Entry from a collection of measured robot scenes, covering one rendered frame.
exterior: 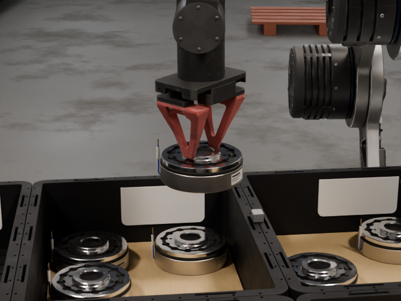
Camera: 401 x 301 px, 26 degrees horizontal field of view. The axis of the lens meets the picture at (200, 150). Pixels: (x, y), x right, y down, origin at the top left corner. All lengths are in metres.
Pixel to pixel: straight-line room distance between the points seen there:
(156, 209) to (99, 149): 3.21
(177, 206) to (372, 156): 0.84
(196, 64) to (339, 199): 0.42
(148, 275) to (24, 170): 3.06
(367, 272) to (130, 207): 0.36
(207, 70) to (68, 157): 3.40
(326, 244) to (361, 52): 0.74
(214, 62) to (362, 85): 1.02
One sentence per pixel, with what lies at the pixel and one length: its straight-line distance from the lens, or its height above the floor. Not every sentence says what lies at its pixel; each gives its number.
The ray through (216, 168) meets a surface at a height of 1.02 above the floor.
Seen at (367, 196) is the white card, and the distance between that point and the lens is 1.36.
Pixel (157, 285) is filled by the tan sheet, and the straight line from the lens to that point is 1.19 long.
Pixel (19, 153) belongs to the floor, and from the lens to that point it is 4.52.
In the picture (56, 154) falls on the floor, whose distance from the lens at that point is 4.45.
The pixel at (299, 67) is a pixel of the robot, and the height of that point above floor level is 0.93.
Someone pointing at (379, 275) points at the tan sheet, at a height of 0.83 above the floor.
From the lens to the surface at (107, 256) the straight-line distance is 1.20.
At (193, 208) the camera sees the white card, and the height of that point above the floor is 0.88.
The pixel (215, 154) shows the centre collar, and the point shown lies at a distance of 1.07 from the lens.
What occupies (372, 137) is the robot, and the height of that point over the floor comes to 0.77.
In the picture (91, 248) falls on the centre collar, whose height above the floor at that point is 0.87.
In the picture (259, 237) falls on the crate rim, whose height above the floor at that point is 0.93.
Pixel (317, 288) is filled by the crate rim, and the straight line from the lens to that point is 0.97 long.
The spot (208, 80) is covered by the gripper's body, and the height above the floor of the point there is 1.13.
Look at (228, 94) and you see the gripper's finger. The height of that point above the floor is 1.11.
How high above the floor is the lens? 1.36
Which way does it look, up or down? 18 degrees down
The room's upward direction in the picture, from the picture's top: straight up
